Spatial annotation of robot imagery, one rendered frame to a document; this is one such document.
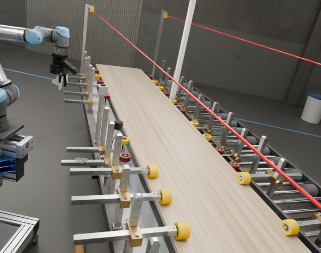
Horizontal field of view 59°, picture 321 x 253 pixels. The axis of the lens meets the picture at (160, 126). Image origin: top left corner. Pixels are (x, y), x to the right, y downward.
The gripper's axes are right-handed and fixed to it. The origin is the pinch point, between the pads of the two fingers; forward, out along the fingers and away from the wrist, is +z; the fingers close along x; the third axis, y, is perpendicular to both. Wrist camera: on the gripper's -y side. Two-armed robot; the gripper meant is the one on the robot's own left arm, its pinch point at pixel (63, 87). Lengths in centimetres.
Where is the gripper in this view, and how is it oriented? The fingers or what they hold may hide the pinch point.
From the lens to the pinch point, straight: 187.5
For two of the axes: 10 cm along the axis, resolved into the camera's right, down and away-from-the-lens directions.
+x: -1.1, 3.8, -9.2
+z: -1.9, 9.0, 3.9
